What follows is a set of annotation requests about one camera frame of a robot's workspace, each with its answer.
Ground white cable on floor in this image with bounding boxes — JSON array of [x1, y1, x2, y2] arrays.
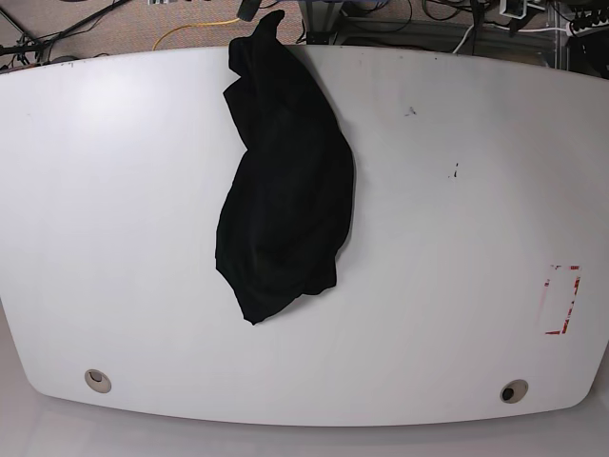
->
[[451, 21, 570, 54]]

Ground yellow cable on floor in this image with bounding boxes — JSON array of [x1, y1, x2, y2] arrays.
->
[[151, 16, 242, 51]]

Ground black tripod legs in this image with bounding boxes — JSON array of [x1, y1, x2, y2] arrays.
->
[[1, 0, 130, 72]]

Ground aluminium frame post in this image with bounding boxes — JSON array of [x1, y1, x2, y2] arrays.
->
[[298, 0, 344, 45]]

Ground white power strip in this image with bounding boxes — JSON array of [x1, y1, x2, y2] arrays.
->
[[566, 9, 608, 37]]

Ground right table cable grommet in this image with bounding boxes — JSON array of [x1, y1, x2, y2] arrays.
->
[[500, 379, 529, 404]]

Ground table cable grommet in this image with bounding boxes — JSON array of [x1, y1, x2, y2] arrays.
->
[[85, 369, 111, 394], [500, 379, 529, 404]]

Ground red tape rectangle marking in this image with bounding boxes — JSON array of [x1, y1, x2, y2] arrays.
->
[[538, 264, 582, 335]]

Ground black T-shirt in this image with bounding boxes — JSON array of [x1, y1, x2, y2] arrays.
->
[[215, 10, 355, 324]]

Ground left table cable grommet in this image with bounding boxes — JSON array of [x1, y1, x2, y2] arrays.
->
[[85, 369, 111, 394]]

